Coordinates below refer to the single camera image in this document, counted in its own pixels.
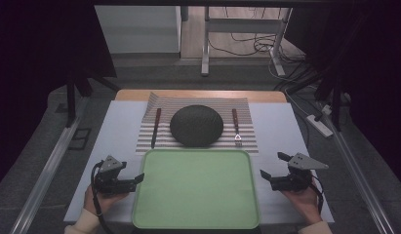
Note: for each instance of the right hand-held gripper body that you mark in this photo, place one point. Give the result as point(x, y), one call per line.
point(299, 175)

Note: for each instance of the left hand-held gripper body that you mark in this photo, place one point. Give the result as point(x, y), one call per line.
point(110, 182)

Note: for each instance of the person's left hand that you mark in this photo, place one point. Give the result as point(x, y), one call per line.
point(105, 202)

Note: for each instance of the person's right hand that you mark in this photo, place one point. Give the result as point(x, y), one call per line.
point(303, 203)

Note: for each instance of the white table cover sheet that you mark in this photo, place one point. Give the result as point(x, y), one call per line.
point(120, 136)

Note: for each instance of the striped placemat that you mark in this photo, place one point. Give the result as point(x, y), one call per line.
point(162, 139)

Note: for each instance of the white power strip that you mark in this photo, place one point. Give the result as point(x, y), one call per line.
point(319, 125)

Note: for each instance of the green plastic tray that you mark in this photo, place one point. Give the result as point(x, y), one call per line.
point(196, 190)

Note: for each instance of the black stand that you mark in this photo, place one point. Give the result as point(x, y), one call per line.
point(334, 100)

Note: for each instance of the dark round plate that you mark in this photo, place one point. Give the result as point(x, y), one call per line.
point(196, 125)

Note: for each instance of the dark curtain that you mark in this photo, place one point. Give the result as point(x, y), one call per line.
point(42, 65)
point(367, 65)

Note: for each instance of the white cabinet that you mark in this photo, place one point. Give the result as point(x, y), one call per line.
point(138, 29)

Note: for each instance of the black floor bracket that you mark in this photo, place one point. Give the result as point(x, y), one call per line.
point(80, 139)

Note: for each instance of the metal rail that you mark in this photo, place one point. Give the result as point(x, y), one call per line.
point(360, 182)
point(48, 169)

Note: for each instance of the white desk frame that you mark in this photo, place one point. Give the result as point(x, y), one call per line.
point(243, 25)

